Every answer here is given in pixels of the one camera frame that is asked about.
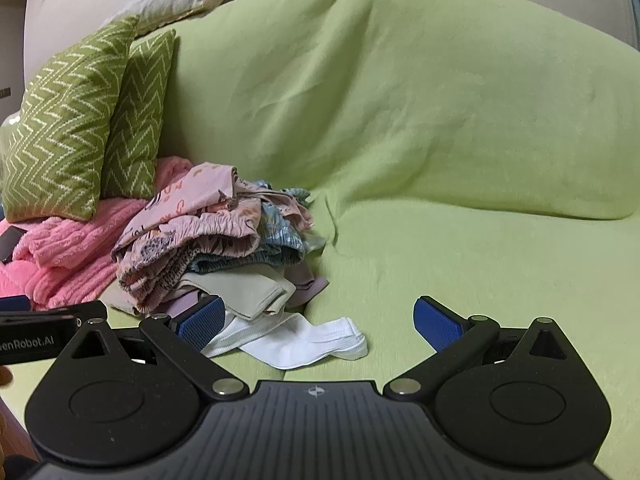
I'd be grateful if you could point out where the green sofa cover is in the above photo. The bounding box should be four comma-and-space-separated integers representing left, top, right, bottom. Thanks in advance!
0, 0, 640, 480

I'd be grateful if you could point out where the small green zigzag cushion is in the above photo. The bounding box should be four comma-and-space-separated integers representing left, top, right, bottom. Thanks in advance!
100, 28, 179, 201

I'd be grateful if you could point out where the black phone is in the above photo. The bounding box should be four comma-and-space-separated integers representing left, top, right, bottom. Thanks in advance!
0, 226, 30, 266

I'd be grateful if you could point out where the large green zigzag cushion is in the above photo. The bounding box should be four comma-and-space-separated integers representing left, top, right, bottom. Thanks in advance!
0, 14, 141, 222

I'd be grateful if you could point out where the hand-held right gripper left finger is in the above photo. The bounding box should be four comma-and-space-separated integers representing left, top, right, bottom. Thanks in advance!
65, 295, 249, 402

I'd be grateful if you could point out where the beige garment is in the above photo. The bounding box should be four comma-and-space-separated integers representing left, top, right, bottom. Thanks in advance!
102, 265, 299, 322

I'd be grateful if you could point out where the floral elastic waist garment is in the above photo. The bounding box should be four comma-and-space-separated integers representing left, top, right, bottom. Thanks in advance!
111, 195, 264, 317

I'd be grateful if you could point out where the pink fleece blanket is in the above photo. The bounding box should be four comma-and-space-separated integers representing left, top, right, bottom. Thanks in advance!
0, 156, 194, 312

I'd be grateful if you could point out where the blue patterned garment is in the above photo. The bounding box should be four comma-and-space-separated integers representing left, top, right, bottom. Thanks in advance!
192, 180, 314, 274

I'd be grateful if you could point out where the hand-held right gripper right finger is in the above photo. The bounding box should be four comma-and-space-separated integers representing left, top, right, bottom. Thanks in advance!
382, 296, 571, 402

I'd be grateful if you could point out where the white ribbed garment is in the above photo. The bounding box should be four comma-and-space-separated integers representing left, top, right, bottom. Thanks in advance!
202, 309, 370, 372

